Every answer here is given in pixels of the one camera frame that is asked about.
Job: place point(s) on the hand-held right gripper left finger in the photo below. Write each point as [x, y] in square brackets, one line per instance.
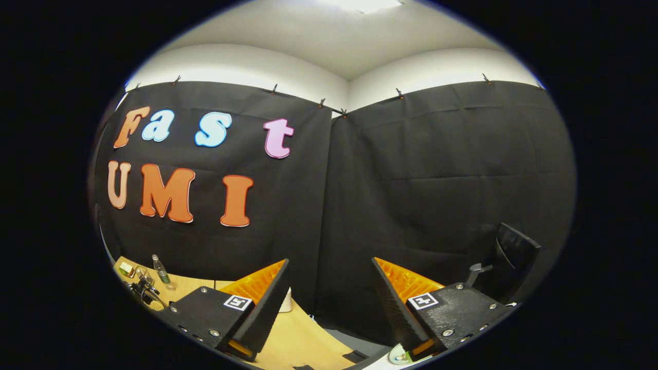
[267, 313]

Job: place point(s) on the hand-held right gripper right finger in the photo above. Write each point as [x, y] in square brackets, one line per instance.
[398, 308]

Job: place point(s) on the white toaster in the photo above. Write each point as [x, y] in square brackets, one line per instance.
[286, 303]

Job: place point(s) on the sandwich with lettuce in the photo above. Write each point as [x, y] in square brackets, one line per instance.
[126, 270]

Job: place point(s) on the clear plastic bottle green label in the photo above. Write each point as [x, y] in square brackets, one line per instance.
[162, 272]

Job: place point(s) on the white round object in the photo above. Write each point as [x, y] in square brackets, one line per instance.
[398, 354]

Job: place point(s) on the black box with white label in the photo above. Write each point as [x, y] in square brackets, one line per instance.
[354, 355]

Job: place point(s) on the black chair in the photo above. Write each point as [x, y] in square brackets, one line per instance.
[514, 257]

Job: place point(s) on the ceiling light panel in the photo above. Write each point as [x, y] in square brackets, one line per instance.
[365, 4]

